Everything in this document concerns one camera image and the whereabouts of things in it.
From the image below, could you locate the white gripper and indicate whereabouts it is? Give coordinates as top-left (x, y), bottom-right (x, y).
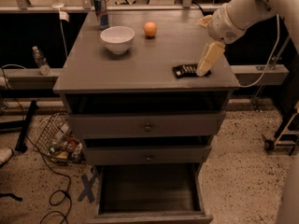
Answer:
top-left (196, 3), bottom-right (246, 77)

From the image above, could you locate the black rxbar chocolate bar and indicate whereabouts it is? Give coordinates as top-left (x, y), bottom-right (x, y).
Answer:
top-left (172, 63), bottom-right (199, 78)

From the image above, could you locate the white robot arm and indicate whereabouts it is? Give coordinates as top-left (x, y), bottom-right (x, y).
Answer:
top-left (196, 0), bottom-right (299, 224)

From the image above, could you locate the grey top drawer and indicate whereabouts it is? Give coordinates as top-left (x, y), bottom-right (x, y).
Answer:
top-left (67, 112), bottom-right (225, 139)

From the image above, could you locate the grey wooden drawer cabinet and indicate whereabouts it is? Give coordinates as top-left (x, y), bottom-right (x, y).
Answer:
top-left (53, 8), bottom-right (241, 224)

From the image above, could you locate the grey middle drawer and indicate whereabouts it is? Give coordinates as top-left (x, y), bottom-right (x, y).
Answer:
top-left (83, 146), bottom-right (211, 165)

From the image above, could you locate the grey open bottom drawer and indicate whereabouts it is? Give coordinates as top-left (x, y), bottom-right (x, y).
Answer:
top-left (86, 163), bottom-right (213, 224)

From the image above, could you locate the orange fruit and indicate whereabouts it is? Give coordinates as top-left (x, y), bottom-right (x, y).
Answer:
top-left (143, 21), bottom-right (157, 37)

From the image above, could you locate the white ceramic bowl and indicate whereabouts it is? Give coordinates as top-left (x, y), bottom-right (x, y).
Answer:
top-left (100, 26), bottom-right (135, 54)

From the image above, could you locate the blue silver energy drink can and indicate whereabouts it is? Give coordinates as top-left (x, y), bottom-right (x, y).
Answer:
top-left (93, 0), bottom-right (109, 30)

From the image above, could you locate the clear plastic water bottle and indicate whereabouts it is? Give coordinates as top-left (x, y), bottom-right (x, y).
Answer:
top-left (32, 46), bottom-right (50, 76)

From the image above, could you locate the black metal stand leg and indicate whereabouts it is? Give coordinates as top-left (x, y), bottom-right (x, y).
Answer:
top-left (15, 100), bottom-right (38, 153)

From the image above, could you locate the white shoe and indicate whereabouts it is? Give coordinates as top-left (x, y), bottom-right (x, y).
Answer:
top-left (0, 147), bottom-right (14, 166)

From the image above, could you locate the white hanging cable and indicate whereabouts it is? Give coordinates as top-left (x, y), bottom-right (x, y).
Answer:
top-left (239, 14), bottom-right (281, 89)

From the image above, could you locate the wheeled cart frame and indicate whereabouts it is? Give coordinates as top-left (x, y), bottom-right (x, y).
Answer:
top-left (262, 102), bottom-right (299, 155)

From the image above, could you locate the white cord with tag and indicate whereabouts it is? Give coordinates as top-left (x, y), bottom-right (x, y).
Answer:
top-left (46, 0), bottom-right (71, 60)

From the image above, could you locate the wire basket with groceries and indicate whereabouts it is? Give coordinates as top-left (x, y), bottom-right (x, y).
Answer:
top-left (35, 112), bottom-right (85, 164)

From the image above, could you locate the black floor cable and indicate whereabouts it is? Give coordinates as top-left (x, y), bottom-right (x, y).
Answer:
top-left (0, 66), bottom-right (73, 224)

